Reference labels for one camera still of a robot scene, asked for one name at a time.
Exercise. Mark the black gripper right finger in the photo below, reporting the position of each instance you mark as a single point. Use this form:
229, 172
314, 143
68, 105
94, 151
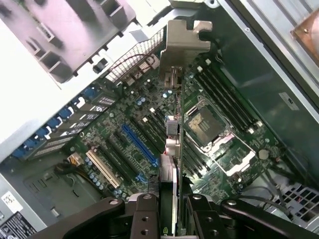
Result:
204, 219

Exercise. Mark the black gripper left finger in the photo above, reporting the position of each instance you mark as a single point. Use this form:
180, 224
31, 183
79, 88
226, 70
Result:
145, 219

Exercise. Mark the long black expansion slot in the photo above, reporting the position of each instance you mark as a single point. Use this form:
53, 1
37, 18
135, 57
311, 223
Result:
112, 163
121, 157
149, 139

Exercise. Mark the white PCI expansion slot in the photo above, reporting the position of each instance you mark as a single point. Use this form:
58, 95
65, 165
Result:
102, 169

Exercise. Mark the silver socket cover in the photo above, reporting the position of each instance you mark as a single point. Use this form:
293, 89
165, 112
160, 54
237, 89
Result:
243, 164

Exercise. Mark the blue expansion slot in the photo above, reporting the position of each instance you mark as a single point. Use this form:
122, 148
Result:
140, 145

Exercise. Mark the short black expansion slot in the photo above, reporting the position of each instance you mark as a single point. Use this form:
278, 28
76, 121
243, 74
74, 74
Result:
119, 137

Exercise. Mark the silver coin cell battery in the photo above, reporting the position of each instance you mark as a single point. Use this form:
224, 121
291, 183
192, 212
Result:
263, 154

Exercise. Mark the CPU socket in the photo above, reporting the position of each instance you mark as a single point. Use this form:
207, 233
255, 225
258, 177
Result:
205, 124

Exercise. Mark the metal disk bay cage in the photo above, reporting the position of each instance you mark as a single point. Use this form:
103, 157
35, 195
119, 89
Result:
299, 199

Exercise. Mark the green motherboard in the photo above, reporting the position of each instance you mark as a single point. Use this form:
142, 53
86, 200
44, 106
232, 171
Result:
119, 109

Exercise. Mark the vented metal slot cover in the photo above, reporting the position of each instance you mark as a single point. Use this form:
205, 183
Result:
47, 151
59, 142
72, 131

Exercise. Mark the silver rear port connectors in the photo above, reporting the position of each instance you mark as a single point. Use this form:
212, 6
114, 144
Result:
129, 79

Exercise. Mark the grey metal PC case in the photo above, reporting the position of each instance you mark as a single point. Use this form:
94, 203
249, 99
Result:
249, 74

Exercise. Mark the black case latch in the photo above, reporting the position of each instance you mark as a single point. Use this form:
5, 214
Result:
100, 66

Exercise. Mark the grey printed parts rack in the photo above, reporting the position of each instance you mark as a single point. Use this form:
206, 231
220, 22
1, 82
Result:
74, 32

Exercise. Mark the copper base heat sink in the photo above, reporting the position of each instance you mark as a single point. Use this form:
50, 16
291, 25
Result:
307, 27

